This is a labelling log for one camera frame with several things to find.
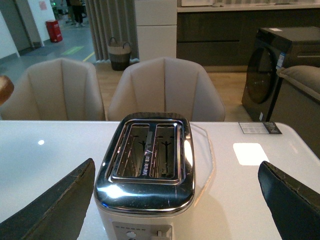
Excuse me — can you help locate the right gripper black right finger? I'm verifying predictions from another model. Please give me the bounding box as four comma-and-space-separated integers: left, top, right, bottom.
257, 161, 320, 240

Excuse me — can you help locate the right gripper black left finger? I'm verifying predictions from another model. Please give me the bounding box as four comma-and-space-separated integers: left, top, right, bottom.
0, 158, 96, 240

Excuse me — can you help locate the slice of bread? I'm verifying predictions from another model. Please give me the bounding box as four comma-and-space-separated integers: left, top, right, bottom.
0, 75, 15, 105

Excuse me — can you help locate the white and chrome toaster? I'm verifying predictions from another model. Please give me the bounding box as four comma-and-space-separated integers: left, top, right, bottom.
93, 112, 196, 240

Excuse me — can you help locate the info card on table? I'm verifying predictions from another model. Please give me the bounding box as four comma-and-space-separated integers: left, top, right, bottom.
238, 122, 282, 135

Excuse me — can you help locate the clear hexagonal mat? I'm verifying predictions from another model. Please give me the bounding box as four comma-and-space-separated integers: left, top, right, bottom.
191, 123, 215, 197

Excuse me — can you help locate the grey sofa armrest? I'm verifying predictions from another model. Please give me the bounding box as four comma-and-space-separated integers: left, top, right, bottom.
270, 65, 320, 157

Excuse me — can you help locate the beige left chair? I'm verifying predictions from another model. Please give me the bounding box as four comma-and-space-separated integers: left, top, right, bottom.
0, 58, 106, 121

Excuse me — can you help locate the beige chair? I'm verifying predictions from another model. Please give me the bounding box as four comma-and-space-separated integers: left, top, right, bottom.
107, 57, 226, 122
0, 58, 106, 121

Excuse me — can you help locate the dark washing machine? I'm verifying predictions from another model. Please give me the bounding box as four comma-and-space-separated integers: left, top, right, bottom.
241, 26, 320, 122

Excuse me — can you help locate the beige right chair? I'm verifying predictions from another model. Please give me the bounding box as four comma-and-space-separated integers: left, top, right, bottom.
107, 57, 226, 122

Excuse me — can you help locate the woven laundry basket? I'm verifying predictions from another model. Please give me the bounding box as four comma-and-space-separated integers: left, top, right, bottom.
107, 37, 131, 71

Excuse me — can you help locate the red fire extinguisher box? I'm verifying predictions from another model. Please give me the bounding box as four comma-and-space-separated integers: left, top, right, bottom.
45, 20, 63, 43

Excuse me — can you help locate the dark kitchen counter cabinet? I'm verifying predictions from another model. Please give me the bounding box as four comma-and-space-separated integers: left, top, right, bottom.
176, 7, 320, 66

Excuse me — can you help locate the grey curtain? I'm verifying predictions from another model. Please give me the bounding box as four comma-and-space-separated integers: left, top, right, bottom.
85, 0, 139, 61

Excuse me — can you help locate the person in dark trousers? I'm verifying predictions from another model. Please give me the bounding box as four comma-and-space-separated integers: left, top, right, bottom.
66, 0, 85, 27

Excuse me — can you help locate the white cabinet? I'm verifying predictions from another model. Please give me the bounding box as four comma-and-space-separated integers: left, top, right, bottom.
134, 0, 177, 62

